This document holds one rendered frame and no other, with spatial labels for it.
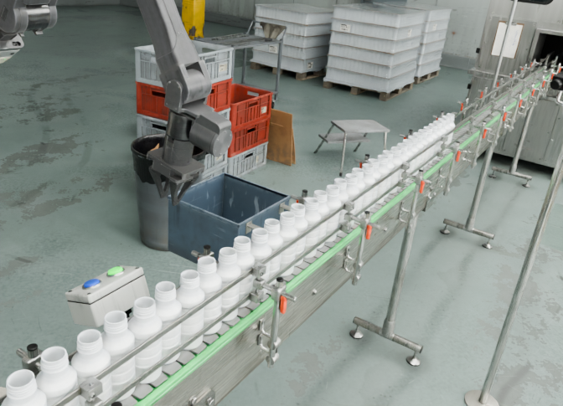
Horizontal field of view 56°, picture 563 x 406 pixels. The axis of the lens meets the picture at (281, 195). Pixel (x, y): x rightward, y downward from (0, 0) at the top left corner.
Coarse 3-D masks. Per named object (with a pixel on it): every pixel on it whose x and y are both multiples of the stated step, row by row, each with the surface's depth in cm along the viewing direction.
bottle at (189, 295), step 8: (184, 272) 104; (192, 272) 105; (184, 280) 102; (192, 280) 102; (184, 288) 103; (192, 288) 103; (176, 296) 104; (184, 296) 103; (192, 296) 103; (200, 296) 104; (184, 304) 103; (192, 304) 103; (184, 312) 104; (200, 312) 105; (192, 320) 105; (200, 320) 106; (184, 328) 105; (192, 328) 105; (200, 328) 107; (184, 336) 106; (192, 336) 106; (192, 344) 107
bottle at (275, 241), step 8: (264, 224) 127; (272, 224) 129; (272, 232) 126; (272, 240) 127; (280, 240) 128; (272, 248) 127; (280, 256) 130; (272, 264) 129; (280, 264) 131; (272, 272) 130
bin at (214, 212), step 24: (192, 192) 195; (216, 192) 208; (240, 192) 206; (264, 192) 200; (168, 216) 188; (192, 216) 181; (216, 216) 174; (240, 216) 210; (264, 216) 183; (168, 240) 192; (192, 240) 185; (216, 240) 178
